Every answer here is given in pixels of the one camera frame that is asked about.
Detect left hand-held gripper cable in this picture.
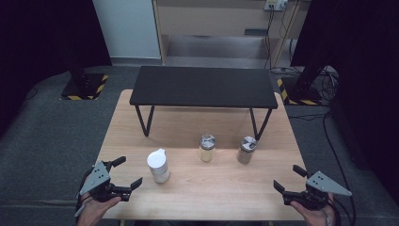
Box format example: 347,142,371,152
73,168,97,219

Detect grey cabinet handle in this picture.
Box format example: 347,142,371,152
243,28,269,37

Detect right hand-held gripper cable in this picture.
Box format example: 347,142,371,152
327,196,358,226

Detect black shelf with metal legs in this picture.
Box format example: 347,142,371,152
129,65,279,141

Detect black curtain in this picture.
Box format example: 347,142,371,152
0,0,113,137
291,0,399,197

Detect silver-lidded jar of brown powder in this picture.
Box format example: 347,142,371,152
236,135,258,166

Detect white-lidded jar of white powder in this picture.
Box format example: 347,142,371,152
146,148,171,185

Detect white power strip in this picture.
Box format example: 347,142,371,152
263,0,289,12

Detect white panel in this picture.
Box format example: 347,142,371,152
91,0,162,60

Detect person's right hand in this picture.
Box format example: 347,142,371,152
289,192,339,226

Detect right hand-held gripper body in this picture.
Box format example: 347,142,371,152
281,170,353,212

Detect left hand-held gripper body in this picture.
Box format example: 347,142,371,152
78,160,132,203

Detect silver-lidded jar of yellow powder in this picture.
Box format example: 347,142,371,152
199,134,217,163

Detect long black floor cable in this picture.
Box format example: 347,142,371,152
287,110,352,192

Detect tangle of black cables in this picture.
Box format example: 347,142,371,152
311,66,341,102

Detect black stand with striped base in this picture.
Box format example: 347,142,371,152
276,62,329,106
59,64,110,102

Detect wooden cabinet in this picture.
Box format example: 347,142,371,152
152,0,312,69

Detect hanging black cables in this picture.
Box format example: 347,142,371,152
263,8,299,71

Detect hand-held gripper cable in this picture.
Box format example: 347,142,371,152
73,168,97,219
327,196,358,226

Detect person's left hand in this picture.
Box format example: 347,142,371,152
76,193,123,226

